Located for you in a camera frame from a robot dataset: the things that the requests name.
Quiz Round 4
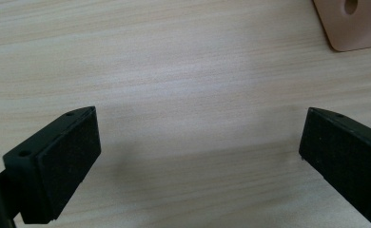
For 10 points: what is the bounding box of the pink plastic board with hole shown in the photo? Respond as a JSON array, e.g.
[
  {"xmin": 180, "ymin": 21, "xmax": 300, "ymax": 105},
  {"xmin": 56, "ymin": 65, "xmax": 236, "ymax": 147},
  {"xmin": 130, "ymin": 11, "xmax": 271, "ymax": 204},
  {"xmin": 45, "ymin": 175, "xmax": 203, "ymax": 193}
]
[{"xmin": 312, "ymin": 0, "xmax": 371, "ymax": 53}]

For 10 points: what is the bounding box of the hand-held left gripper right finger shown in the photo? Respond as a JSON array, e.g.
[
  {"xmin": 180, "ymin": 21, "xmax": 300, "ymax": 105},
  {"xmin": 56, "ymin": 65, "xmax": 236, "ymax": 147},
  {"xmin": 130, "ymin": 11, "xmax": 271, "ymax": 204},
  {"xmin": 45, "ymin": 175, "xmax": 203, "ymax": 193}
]
[{"xmin": 298, "ymin": 106, "xmax": 371, "ymax": 226}]

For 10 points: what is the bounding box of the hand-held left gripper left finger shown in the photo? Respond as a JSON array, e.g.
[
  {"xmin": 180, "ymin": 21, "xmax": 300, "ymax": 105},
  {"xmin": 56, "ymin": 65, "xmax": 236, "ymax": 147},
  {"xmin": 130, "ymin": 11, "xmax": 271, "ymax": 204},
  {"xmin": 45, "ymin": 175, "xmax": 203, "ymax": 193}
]
[{"xmin": 0, "ymin": 105, "xmax": 102, "ymax": 225}]

